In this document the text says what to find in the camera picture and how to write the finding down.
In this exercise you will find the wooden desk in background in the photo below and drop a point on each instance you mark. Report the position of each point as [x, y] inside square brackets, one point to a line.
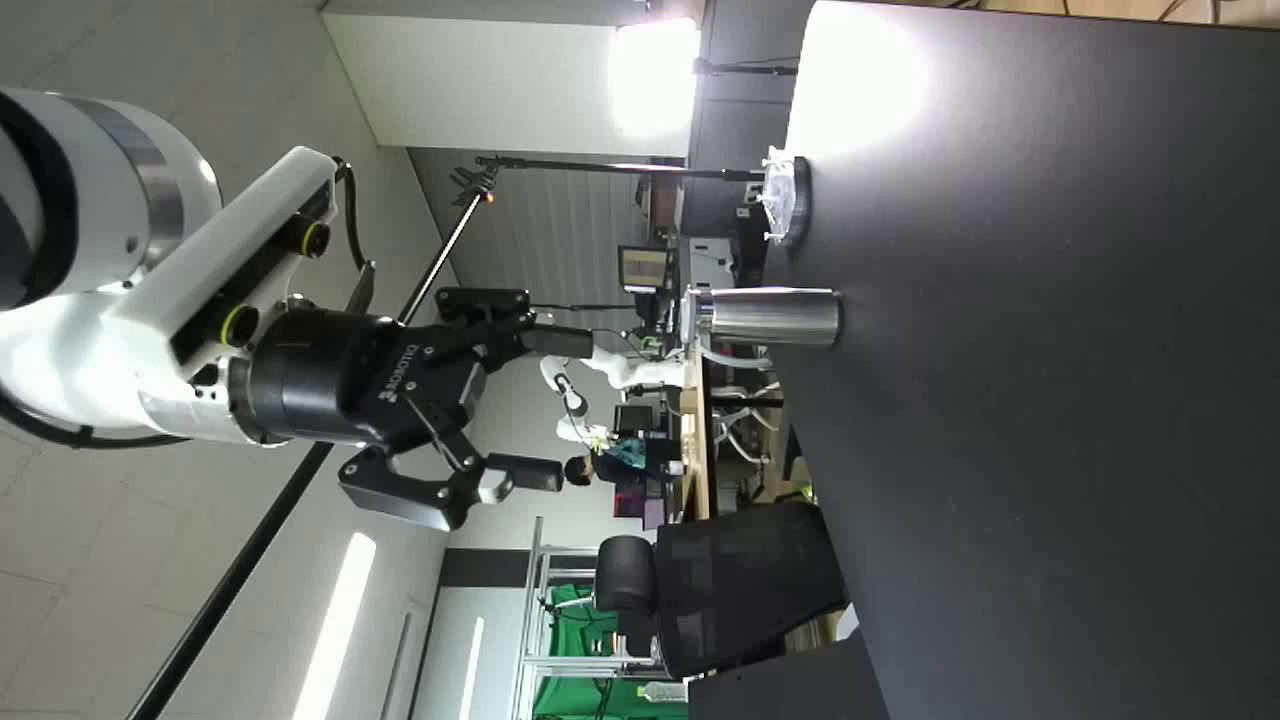
[695, 449]

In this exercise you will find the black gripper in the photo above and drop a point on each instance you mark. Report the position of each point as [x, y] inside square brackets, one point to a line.
[403, 397]

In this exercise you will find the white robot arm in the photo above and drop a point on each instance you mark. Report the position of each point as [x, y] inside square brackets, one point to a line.
[149, 306]

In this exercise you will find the black mesh office chair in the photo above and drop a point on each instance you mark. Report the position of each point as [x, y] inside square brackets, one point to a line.
[723, 590]

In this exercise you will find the green storage crates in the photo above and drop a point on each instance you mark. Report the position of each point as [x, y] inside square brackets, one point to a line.
[595, 664]

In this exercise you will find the steel flask with white lid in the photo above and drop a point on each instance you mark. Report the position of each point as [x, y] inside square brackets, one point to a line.
[791, 319]

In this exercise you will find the black bowl with clear wrap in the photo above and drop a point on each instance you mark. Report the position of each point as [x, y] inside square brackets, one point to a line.
[787, 197]

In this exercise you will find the black tripod stand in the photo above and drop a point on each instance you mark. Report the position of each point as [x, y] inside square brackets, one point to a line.
[563, 225]

